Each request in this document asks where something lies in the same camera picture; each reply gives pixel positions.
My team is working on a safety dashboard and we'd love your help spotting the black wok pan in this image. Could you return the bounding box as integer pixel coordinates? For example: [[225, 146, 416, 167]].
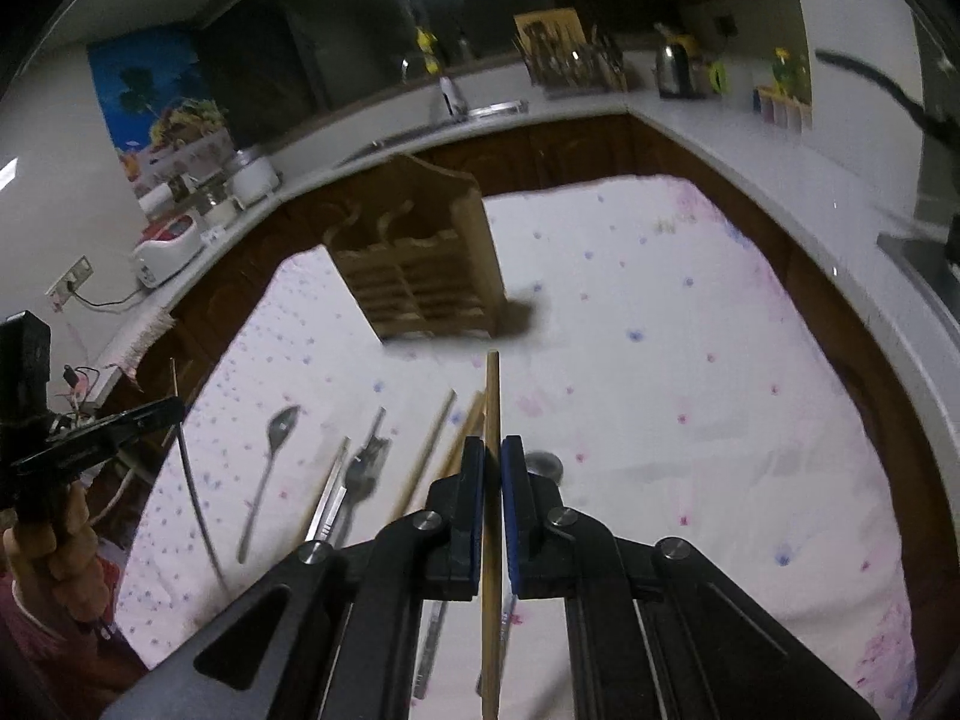
[[814, 49, 960, 158]]

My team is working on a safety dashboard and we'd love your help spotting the steel round spoon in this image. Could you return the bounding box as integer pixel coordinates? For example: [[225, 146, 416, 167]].
[[524, 450, 565, 486]]

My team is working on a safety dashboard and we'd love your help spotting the spice jar rack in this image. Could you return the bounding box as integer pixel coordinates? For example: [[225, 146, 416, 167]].
[[754, 86, 812, 133]]

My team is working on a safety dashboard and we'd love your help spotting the tropical fruit poster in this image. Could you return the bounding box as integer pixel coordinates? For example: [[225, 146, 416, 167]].
[[86, 26, 235, 199]]

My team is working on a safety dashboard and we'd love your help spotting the kitchen faucet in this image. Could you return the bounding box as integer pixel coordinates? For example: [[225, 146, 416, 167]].
[[438, 75, 469, 121]]

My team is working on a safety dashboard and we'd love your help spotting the steel chopstick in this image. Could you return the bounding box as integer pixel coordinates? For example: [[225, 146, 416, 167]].
[[302, 437, 350, 541], [413, 601, 448, 700]]

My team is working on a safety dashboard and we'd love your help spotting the wooden cutting board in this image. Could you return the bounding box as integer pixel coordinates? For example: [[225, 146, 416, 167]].
[[514, 8, 586, 44]]

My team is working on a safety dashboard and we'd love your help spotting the steel fork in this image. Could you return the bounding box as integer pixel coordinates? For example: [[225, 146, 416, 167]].
[[329, 408, 391, 546]]

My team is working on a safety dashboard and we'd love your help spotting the white rice cooker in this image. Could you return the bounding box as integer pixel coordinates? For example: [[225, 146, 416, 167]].
[[130, 215, 203, 289]]

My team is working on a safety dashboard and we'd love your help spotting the wooden chopstick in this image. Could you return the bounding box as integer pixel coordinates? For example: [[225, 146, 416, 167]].
[[438, 392, 485, 479], [480, 351, 501, 720], [389, 388, 457, 522]]

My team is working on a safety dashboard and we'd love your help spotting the white pot with lid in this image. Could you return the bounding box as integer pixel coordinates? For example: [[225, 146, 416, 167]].
[[224, 148, 280, 210]]

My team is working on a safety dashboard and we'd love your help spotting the yellow oil bottle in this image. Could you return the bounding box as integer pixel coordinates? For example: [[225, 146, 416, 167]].
[[771, 47, 811, 103]]

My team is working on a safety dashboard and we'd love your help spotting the wall power outlet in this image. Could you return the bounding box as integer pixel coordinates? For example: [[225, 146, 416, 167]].
[[46, 255, 93, 310]]

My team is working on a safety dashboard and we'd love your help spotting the steel electric kettle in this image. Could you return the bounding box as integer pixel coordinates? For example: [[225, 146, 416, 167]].
[[654, 23, 709, 99]]

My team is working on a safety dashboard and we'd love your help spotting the person's left hand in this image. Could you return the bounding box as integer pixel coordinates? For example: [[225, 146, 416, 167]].
[[3, 481, 110, 637]]

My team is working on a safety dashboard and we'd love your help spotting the dish rack with utensils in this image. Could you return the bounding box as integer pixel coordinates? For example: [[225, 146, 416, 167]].
[[514, 21, 630, 99]]

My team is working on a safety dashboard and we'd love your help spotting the wooden utensil holder caddy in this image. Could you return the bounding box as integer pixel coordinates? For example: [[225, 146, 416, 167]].
[[324, 154, 506, 341]]

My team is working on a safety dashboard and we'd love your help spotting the yellow dish soap bottle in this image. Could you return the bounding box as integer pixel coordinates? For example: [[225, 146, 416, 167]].
[[415, 25, 443, 75]]

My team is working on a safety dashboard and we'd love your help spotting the steel spoon left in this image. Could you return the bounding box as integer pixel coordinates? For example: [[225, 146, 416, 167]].
[[236, 405, 301, 564]]

